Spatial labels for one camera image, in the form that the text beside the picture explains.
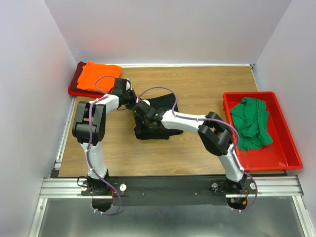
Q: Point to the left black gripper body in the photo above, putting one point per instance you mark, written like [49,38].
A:
[130,98]

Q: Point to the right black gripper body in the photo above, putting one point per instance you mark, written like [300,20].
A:
[144,122]

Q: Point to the black t shirt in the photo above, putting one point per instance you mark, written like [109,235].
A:
[165,101]

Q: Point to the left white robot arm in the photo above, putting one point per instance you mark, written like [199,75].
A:
[89,128]

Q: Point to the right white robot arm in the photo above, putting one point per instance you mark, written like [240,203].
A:
[215,134]

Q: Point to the orange folded t shirt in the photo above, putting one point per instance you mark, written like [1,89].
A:
[91,72]

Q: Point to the maroon folded t shirt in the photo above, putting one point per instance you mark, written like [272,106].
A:
[74,81]

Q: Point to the red folded t shirt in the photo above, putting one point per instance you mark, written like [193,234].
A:
[83,93]

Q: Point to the green t shirt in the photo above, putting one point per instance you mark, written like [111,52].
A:
[250,119]

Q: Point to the red plastic bin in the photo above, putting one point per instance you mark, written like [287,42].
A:
[282,153]

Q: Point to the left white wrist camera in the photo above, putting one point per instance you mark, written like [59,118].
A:
[128,84]

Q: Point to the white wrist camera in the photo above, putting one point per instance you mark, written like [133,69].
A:
[143,100]
[128,84]

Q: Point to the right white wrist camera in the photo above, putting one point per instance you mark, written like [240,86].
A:
[143,100]

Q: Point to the aluminium frame rail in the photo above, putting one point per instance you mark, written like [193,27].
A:
[277,186]

